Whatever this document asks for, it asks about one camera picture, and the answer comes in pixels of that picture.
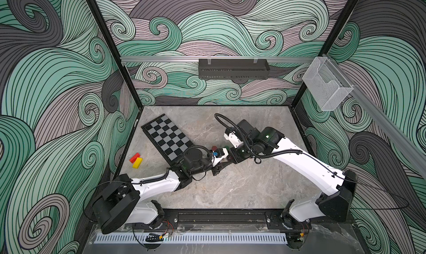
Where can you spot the clear plastic wall holder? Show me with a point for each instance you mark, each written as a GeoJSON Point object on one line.
{"type": "Point", "coordinates": [327, 83]}

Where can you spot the red block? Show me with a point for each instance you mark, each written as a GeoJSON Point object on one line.
{"type": "Point", "coordinates": [134, 158]}

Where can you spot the black white chessboard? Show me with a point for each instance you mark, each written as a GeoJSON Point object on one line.
{"type": "Point", "coordinates": [167, 138]}

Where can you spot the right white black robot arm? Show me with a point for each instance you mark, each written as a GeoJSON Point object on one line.
{"type": "Point", "coordinates": [337, 187]}

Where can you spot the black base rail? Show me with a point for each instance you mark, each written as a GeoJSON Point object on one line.
{"type": "Point", "coordinates": [271, 217]}

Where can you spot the white slotted cable duct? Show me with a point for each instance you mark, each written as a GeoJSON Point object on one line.
{"type": "Point", "coordinates": [196, 238]}

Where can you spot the black wall tray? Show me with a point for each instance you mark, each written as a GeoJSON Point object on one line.
{"type": "Point", "coordinates": [233, 69]}

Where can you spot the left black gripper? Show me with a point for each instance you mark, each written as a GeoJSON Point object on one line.
{"type": "Point", "coordinates": [217, 162]}

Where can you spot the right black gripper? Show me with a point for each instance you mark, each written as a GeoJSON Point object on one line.
{"type": "Point", "coordinates": [235, 152]}

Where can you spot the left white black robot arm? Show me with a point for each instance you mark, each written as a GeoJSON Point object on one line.
{"type": "Point", "coordinates": [130, 201]}

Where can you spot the yellow block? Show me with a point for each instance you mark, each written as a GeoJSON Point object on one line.
{"type": "Point", "coordinates": [137, 162]}

